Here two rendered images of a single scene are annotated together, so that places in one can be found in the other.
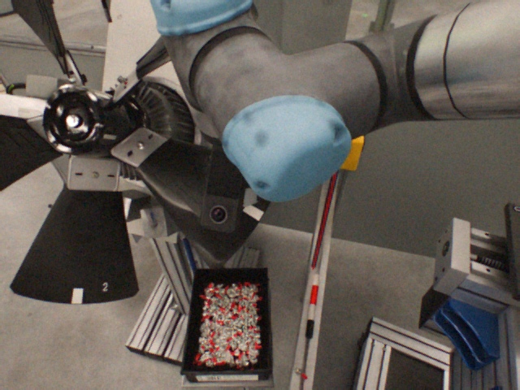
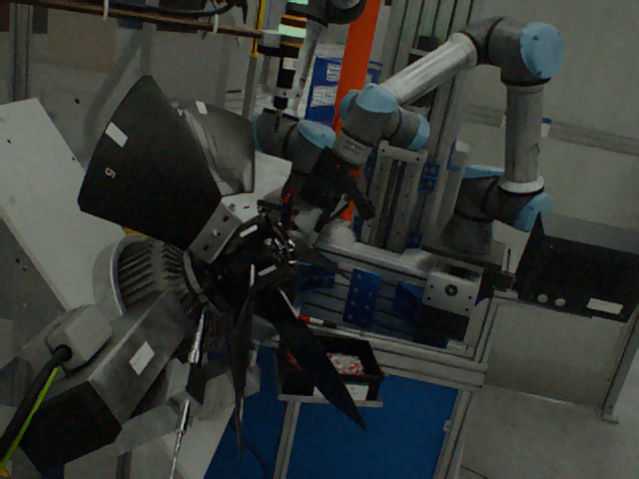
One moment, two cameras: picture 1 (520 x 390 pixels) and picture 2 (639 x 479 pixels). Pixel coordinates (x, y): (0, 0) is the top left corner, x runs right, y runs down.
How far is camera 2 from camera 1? 1.48 m
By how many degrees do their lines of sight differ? 83
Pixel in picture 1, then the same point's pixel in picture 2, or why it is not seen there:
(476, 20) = (399, 88)
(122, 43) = (41, 232)
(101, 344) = not seen: outside the picture
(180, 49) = (392, 115)
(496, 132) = not seen: hidden behind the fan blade
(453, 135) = not seen: hidden behind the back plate
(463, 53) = (402, 95)
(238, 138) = (422, 128)
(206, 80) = (405, 119)
